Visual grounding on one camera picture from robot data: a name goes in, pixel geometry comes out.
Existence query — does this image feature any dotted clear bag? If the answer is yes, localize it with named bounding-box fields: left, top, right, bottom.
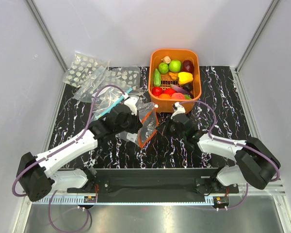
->
left=63, top=52, right=110, bottom=88
left=105, top=66, right=143, bottom=96

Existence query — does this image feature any orange ginger piece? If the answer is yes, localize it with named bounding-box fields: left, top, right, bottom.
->
left=168, top=72, right=178, bottom=81

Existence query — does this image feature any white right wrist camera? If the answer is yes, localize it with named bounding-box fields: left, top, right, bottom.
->
left=171, top=102, right=186, bottom=119

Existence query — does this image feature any garlic bulb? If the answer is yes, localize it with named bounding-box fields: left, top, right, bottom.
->
left=162, top=56, right=171, bottom=64

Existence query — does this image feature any purple eggplant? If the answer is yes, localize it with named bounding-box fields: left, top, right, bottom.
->
left=170, top=84, right=192, bottom=96

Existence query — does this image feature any red tomato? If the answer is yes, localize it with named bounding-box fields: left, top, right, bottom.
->
left=151, top=86, right=163, bottom=97

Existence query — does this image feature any yellow bell pepper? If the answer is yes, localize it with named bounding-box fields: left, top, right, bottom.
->
left=178, top=72, right=194, bottom=85

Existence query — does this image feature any green apple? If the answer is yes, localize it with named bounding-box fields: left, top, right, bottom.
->
left=169, top=60, right=182, bottom=73

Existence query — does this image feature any orange plastic basket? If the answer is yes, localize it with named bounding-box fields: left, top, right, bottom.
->
left=148, top=49, right=202, bottom=113

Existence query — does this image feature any green chili pepper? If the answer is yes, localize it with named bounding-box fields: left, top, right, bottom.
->
left=184, top=94, right=192, bottom=100

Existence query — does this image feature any red pepper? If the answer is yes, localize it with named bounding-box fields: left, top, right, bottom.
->
left=163, top=88, right=176, bottom=96

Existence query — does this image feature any pink peach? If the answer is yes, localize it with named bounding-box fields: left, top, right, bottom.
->
left=171, top=93, right=185, bottom=100

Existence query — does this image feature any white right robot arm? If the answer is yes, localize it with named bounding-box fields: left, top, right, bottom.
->
left=156, top=114, right=281, bottom=193

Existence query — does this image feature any dark red apple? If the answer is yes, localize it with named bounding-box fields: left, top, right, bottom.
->
left=182, top=60, right=194, bottom=74

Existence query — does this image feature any green bitter gourd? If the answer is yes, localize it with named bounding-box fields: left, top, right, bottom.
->
left=153, top=68, right=161, bottom=87

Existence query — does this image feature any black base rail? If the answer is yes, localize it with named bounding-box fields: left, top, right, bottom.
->
left=67, top=168, right=239, bottom=205

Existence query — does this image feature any blue zipper clear bag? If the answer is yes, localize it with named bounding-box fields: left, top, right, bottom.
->
left=91, top=87, right=125, bottom=120

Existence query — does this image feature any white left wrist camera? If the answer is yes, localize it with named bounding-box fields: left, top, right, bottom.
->
left=124, top=96, right=139, bottom=116

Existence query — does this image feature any orange zipper clear bag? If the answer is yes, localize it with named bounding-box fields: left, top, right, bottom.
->
left=124, top=102, right=159, bottom=148

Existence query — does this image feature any orange tangerine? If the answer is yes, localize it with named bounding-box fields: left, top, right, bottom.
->
left=158, top=93, right=171, bottom=100

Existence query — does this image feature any light green lime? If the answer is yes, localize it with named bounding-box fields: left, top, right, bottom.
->
left=158, top=62, right=169, bottom=74

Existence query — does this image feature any dark mangosteen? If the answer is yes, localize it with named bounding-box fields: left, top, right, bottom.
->
left=182, top=83, right=193, bottom=92

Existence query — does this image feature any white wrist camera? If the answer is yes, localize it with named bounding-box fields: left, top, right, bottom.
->
left=171, top=102, right=186, bottom=119
left=124, top=96, right=139, bottom=116

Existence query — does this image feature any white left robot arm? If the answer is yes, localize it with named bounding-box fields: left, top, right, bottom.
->
left=16, top=100, right=142, bottom=202

